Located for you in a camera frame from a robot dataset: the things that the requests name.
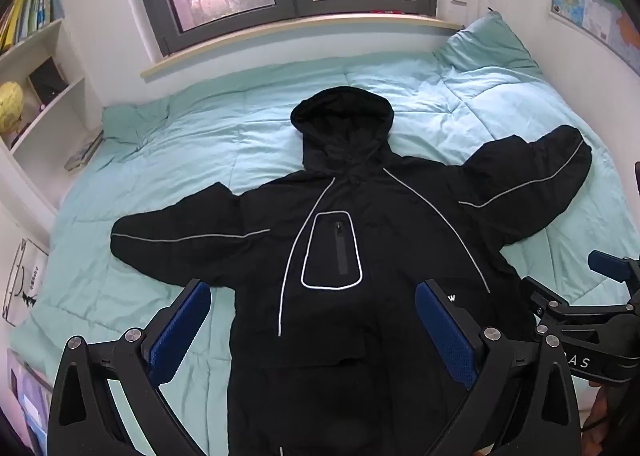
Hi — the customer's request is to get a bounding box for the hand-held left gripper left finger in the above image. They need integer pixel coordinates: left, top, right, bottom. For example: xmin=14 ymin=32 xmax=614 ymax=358
xmin=47 ymin=278 xmax=213 ymax=456

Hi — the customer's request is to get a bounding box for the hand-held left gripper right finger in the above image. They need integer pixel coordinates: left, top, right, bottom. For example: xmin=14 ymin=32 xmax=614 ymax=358
xmin=415 ymin=278 xmax=583 ymax=456

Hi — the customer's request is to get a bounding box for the yellow globe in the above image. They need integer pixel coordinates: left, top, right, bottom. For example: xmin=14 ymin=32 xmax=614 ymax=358
xmin=0 ymin=81 xmax=26 ymax=137

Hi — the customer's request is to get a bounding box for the beige window sill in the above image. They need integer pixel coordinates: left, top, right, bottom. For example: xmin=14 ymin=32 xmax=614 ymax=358
xmin=140 ymin=13 xmax=466 ymax=82

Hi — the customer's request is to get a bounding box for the light green quilt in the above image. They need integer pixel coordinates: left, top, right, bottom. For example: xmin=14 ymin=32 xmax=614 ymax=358
xmin=10 ymin=51 xmax=640 ymax=456

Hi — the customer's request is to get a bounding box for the white bookshelf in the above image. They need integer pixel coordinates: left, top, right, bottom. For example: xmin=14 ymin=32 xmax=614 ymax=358
xmin=0 ymin=0 xmax=106 ymax=237

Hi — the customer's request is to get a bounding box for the light green pillow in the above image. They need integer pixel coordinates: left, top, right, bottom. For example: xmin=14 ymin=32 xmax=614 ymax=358
xmin=434 ymin=12 xmax=546 ymax=83

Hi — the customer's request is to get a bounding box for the colourful wall map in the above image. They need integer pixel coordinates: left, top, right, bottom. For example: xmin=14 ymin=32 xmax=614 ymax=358
xmin=550 ymin=0 xmax=640 ymax=77

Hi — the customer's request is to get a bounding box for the black hooded jacket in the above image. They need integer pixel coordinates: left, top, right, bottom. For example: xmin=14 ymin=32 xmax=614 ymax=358
xmin=110 ymin=85 xmax=593 ymax=456

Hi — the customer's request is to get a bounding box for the row of books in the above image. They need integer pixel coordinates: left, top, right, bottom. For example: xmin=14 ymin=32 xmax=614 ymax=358
xmin=0 ymin=0 xmax=66 ymax=54

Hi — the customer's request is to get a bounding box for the purple box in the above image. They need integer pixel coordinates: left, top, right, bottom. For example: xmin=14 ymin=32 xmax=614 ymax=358
xmin=7 ymin=348 xmax=53 ymax=456

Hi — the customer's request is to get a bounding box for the black picture frame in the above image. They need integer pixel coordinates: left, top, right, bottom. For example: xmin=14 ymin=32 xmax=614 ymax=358
xmin=27 ymin=56 xmax=68 ymax=109

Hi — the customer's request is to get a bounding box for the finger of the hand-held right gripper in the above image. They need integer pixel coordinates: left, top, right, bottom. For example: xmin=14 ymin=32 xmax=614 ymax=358
xmin=587 ymin=250 xmax=640 ymax=306
xmin=520 ymin=276 xmax=571 ymax=323

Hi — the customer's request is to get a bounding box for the white paper bag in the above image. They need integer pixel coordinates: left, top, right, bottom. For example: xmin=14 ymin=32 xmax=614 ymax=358
xmin=2 ymin=238 xmax=48 ymax=327

